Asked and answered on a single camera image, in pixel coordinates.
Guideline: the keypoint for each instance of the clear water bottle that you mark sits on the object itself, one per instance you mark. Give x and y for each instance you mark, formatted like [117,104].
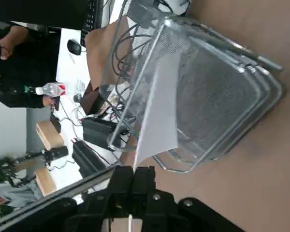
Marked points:
[50,89]

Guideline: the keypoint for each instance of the black monitor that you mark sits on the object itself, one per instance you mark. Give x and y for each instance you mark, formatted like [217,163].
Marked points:
[38,12]

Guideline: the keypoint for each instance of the black computer mouse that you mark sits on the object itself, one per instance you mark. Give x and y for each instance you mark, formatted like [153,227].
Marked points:
[74,47]

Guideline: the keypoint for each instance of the silver mesh file organizer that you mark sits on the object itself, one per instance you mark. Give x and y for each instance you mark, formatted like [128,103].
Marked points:
[220,96]

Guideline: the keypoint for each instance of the white A4 paper sheet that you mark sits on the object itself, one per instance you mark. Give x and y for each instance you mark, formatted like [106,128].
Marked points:
[159,116]

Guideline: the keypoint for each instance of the person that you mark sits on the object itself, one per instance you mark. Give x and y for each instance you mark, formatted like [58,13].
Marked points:
[26,72]

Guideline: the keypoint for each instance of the black power supply box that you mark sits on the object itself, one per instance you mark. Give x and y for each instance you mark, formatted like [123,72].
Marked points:
[87,159]
[99,131]

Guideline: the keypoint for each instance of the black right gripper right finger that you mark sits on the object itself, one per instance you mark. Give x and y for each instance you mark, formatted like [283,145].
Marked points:
[145,181]

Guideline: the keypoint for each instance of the brown cardboard box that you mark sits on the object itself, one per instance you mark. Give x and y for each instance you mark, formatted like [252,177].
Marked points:
[90,99]

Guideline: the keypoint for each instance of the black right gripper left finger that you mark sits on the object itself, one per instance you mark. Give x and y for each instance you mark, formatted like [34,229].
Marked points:
[123,181]

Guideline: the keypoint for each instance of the white desk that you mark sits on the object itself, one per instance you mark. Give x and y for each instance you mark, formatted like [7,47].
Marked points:
[67,72]

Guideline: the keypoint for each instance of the aluminium profile post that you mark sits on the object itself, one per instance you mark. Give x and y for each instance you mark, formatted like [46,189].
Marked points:
[62,191]

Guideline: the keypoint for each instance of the black keyboard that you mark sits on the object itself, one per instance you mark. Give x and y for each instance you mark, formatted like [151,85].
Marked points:
[89,21]

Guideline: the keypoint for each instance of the light wooden box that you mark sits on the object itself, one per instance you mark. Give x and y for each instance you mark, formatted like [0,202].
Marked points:
[49,135]
[46,181]

